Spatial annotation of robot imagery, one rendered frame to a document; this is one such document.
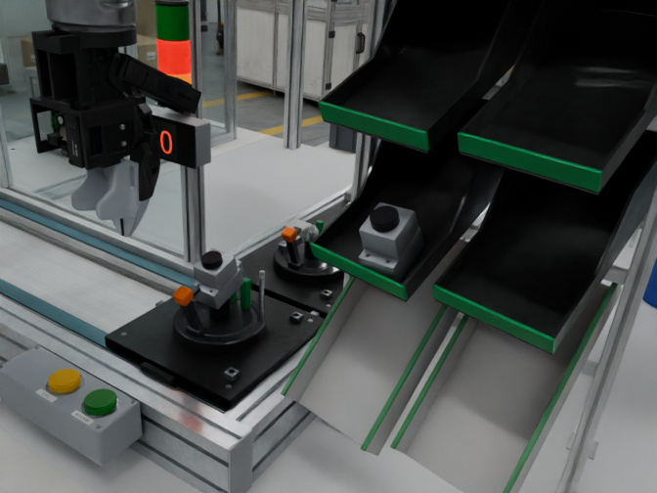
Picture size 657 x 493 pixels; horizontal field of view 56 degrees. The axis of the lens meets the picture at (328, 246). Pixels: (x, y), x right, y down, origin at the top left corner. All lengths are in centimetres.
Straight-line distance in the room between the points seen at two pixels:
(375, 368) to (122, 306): 53
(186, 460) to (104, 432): 11
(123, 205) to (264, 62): 595
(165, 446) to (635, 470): 66
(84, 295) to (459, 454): 73
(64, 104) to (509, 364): 54
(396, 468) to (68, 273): 71
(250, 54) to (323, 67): 98
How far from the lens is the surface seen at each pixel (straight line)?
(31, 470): 96
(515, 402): 74
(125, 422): 87
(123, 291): 119
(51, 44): 59
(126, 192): 65
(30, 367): 97
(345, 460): 93
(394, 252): 64
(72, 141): 60
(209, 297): 91
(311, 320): 99
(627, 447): 108
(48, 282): 125
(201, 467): 85
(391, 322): 79
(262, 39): 656
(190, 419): 84
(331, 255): 68
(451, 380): 76
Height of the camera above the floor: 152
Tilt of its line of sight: 27 degrees down
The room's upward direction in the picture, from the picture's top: 4 degrees clockwise
